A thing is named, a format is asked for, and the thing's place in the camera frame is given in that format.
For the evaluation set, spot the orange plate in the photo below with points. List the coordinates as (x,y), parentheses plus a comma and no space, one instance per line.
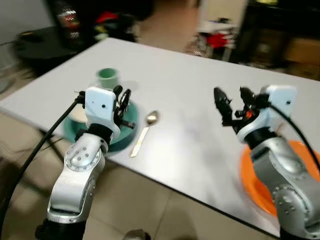
(250,180)

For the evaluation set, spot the red and white item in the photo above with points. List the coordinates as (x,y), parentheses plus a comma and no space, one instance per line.
(218,40)

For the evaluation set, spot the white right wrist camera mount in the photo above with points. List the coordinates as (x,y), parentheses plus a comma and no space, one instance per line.
(277,107)

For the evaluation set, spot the black cabinet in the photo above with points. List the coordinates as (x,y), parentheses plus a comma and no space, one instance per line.
(270,25)

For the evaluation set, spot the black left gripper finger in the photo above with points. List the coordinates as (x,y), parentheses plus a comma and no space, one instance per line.
(127,102)
(118,94)

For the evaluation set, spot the light green cup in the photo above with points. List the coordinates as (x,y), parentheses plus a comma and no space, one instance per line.
(108,79)

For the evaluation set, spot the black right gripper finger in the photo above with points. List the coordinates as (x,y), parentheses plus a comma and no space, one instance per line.
(224,106)
(248,97)

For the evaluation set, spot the metal spoon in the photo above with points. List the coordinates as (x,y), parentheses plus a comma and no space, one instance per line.
(145,132)

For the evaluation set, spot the black round side table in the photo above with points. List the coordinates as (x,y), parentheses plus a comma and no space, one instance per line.
(45,47)

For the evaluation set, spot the brown cardboard box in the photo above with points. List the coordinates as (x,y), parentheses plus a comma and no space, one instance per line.
(302,50)

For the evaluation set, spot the teal plate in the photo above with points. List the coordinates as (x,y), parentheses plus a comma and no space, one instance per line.
(127,137)

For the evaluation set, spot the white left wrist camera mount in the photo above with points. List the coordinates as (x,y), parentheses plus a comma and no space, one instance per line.
(100,107)

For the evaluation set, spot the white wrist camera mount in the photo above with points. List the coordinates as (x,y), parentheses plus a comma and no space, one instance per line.
(277,107)
(100,107)

